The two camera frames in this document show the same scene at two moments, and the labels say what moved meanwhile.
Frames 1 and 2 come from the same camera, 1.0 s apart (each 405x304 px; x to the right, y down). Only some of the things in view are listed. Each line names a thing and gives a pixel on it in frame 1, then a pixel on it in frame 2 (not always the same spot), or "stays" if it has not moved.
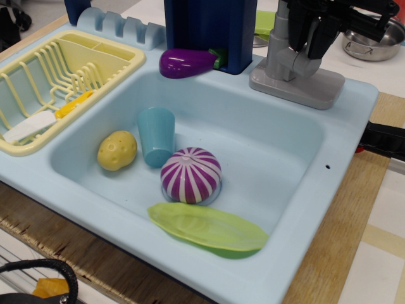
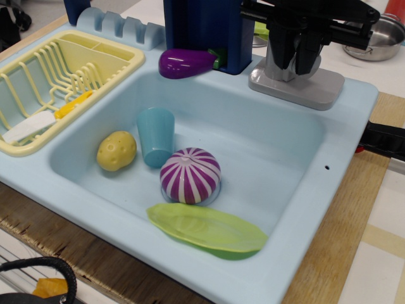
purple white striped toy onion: [191, 175] stays
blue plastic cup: [157, 128] stays
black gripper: [367, 17] -> [348, 22]
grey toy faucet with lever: [292, 75] stays
